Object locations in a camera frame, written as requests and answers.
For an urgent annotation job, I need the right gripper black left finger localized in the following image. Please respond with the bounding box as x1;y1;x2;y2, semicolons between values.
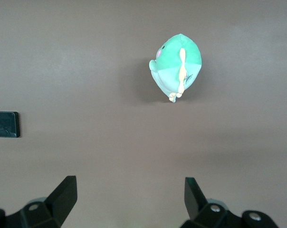
0;175;77;228

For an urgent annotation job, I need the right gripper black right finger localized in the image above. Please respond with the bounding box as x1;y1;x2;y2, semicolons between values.
179;177;279;228

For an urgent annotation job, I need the small black square box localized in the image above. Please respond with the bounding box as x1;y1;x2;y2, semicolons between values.
0;111;21;138

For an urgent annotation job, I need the green dinosaur plush toy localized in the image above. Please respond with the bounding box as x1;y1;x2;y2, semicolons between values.
148;33;203;103

